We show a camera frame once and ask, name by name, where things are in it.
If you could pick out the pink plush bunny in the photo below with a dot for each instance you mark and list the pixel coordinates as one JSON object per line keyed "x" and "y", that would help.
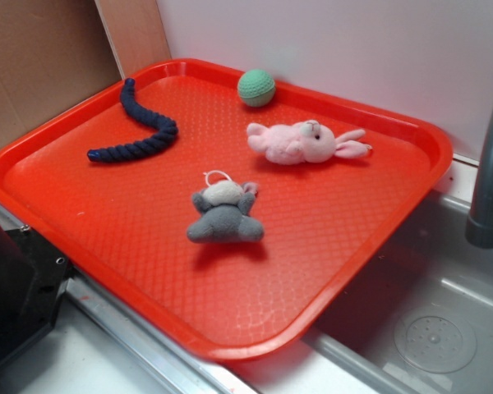
{"x": 305, "y": 142}

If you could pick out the red plastic tray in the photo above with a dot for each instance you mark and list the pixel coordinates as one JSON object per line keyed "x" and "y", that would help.
{"x": 124, "y": 225}

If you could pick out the grey toy sink basin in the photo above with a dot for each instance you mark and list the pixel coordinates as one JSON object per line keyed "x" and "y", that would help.
{"x": 417, "y": 319}

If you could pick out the dark blue rope toy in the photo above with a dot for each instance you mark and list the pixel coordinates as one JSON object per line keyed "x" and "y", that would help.
{"x": 164, "y": 135}

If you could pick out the green dimpled ball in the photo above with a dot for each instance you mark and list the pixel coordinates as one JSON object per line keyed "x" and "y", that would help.
{"x": 256, "y": 88}

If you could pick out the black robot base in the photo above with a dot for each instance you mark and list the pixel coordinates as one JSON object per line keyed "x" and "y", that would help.
{"x": 33, "y": 274}

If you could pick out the grey plush elephant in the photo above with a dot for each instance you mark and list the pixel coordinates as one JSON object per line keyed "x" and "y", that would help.
{"x": 225, "y": 211}

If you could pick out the brown cardboard panel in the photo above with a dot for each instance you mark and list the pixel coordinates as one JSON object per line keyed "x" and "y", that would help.
{"x": 55, "y": 54}

